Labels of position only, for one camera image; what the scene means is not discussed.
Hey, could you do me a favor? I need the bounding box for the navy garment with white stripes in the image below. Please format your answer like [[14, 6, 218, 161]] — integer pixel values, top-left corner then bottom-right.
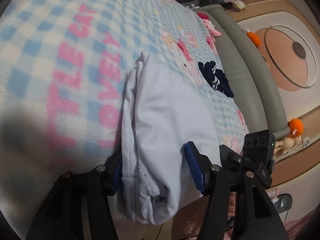
[[198, 60, 235, 99]]

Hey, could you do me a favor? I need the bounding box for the blue checked printed blanket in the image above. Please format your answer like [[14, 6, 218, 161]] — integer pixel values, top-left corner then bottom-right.
[[0, 0, 250, 240]]

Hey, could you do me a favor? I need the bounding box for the cream plush toy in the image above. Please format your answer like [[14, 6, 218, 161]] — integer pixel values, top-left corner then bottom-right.
[[232, 0, 246, 11]]

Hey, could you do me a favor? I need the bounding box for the pink plush toy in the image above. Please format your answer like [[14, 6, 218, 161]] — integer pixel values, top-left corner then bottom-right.
[[202, 19, 222, 38]]

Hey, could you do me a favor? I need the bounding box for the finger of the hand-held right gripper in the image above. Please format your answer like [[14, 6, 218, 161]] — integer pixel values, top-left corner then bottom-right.
[[219, 145, 242, 168]]

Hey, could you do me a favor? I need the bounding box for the grey rounded device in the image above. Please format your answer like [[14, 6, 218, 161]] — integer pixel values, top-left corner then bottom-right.
[[271, 194, 293, 214]]

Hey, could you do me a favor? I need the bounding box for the grey padded bed headboard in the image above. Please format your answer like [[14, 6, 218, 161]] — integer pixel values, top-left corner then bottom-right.
[[200, 4, 291, 136]]

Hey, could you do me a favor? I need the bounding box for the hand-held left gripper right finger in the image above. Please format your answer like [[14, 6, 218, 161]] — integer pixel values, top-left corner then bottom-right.
[[185, 141, 288, 240]]

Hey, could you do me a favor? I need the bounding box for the beige doll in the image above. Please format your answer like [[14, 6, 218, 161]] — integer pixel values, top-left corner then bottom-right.
[[274, 135, 302, 156]]

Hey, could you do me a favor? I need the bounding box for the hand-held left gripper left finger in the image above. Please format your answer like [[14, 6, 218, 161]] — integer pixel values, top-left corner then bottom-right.
[[26, 153, 123, 240]]

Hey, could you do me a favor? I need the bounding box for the orange carrot plush toy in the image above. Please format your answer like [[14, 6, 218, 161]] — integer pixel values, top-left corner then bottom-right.
[[245, 29, 263, 47]]

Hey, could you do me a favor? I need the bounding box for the orange round plush toy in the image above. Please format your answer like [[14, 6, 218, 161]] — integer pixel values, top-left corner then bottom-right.
[[287, 118, 305, 137]]

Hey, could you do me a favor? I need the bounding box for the round glass wall lamp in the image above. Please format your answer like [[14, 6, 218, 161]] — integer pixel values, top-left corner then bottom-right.
[[264, 24, 317, 88]]

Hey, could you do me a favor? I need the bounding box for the white shirt with navy trim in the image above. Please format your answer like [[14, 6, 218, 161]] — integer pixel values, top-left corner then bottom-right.
[[120, 50, 221, 227]]

